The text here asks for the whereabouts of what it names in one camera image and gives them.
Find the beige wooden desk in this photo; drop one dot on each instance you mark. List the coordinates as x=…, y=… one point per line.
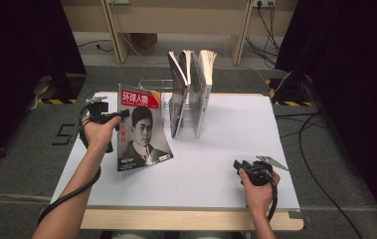
x=176, y=20

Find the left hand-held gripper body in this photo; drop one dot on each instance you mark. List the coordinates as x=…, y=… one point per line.
x=99, y=111

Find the black stand base striped tape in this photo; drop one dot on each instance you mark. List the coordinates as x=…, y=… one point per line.
x=63, y=89
x=292, y=93

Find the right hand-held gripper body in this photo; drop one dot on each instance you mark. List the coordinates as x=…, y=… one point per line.
x=259, y=172

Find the purple cover magazine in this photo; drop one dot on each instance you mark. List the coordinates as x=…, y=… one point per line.
x=186, y=66

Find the clear acrylic book rack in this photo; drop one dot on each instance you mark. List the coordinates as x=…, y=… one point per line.
x=166, y=106

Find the white wall socket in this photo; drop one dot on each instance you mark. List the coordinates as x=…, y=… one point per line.
x=264, y=2

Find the black curtain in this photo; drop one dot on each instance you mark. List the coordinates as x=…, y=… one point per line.
x=358, y=83
x=17, y=66

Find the portrait cover magazine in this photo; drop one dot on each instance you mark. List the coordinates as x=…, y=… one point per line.
x=143, y=132

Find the person's left hand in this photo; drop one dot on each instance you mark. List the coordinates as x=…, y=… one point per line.
x=99, y=136

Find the black and red magazine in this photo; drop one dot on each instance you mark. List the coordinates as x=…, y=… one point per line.
x=177, y=106

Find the thick white book colourful tiles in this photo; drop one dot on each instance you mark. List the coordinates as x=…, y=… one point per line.
x=198, y=96

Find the person's right hand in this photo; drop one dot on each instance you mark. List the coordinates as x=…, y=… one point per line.
x=260, y=199

